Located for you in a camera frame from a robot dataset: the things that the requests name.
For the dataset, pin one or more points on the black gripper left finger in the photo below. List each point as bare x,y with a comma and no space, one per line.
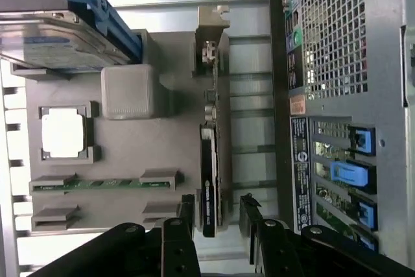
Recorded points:
175,251

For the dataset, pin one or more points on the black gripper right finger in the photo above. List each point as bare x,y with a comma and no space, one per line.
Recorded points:
272,251

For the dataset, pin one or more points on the green motherboard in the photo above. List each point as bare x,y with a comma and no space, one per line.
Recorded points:
334,204

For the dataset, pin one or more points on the black service label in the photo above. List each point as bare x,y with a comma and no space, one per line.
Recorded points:
300,166

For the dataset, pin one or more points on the green RAM stick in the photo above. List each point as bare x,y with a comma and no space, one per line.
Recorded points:
103,183

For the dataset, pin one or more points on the grey printed parts rack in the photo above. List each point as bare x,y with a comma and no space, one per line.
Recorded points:
129,147

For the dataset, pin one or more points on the orange sticker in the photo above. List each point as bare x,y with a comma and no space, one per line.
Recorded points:
297,105

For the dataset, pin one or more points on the silver CPU chip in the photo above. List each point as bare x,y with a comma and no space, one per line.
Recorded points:
63,134

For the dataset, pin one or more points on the light grey printed block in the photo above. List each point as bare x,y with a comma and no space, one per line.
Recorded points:
128,90

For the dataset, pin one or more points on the rear port block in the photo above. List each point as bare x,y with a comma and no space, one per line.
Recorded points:
293,40

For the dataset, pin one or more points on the grey metal PC case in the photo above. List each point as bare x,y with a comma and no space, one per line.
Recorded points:
386,63

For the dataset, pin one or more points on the silver hard disk drive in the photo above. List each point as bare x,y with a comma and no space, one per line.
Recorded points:
55,40

